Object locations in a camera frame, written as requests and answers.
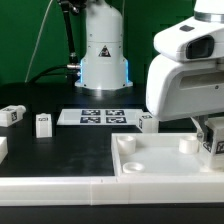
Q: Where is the white thin cable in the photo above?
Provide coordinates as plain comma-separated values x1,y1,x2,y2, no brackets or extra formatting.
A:
24,0,54,84

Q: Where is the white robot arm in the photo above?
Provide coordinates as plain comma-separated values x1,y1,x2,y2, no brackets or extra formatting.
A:
67,0,224,142

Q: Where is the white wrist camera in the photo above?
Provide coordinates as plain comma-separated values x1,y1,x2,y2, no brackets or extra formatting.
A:
154,17,224,62

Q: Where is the black cable at base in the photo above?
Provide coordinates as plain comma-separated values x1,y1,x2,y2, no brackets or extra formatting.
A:
28,0,83,84

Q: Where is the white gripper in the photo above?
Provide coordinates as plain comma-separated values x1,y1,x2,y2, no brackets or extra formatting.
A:
146,55,224,143

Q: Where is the white obstacle fence wall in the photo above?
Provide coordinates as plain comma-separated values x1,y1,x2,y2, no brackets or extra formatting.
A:
0,172,224,206

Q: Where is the white marker sheet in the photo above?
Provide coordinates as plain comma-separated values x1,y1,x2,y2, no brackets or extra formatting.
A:
57,109,142,126

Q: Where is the white block left edge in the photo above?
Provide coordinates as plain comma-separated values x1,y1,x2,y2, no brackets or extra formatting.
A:
0,137,8,164

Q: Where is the white square tabletop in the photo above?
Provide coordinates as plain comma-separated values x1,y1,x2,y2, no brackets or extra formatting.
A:
111,133,224,176

